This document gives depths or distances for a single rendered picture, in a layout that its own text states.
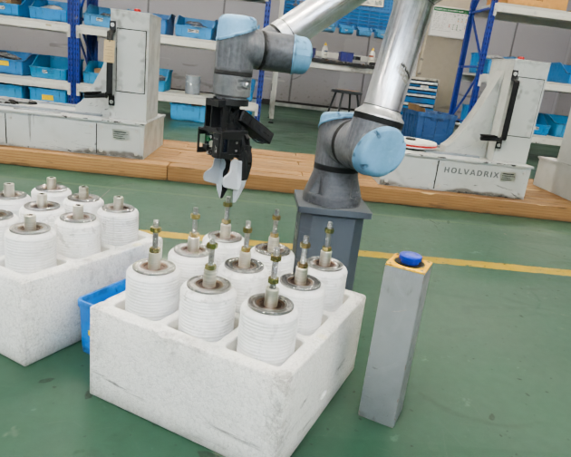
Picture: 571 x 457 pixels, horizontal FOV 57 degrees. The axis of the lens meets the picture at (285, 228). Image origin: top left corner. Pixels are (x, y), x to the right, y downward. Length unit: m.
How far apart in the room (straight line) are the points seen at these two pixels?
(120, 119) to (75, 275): 1.81
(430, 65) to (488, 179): 4.26
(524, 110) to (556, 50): 7.22
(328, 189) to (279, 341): 0.56
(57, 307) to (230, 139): 0.49
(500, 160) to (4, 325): 2.57
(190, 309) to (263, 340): 0.14
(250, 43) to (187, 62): 8.12
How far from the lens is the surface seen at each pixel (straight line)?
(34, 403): 1.08
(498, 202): 3.01
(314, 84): 9.12
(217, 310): 0.88
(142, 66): 2.85
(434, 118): 5.30
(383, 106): 1.19
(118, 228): 1.28
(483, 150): 3.17
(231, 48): 1.04
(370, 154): 1.16
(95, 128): 2.88
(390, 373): 1.01
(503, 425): 1.18
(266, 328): 0.82
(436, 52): 7.18
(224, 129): 1.06
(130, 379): 0.99
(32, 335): 1.16
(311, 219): 1.31
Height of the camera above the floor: 0.62
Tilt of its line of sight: 17 degrees down
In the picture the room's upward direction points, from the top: 7 degrees clockwise
